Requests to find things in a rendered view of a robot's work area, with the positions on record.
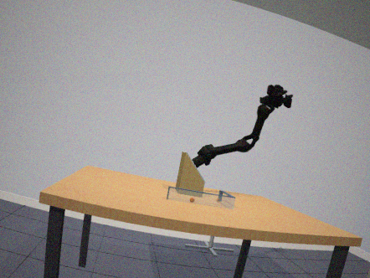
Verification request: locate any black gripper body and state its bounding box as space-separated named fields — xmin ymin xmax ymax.
xmin=267 ymin=85 xmax=292 ymax=108

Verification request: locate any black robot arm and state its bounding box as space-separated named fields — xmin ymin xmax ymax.
xmin=192 ymin=95 xmax=283 ymax=168

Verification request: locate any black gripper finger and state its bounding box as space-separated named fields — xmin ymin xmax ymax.
xmin=275 ymin=87 xmax=287 ymax=98
xmin=284 ymin=94 xmax=293 ymax=105

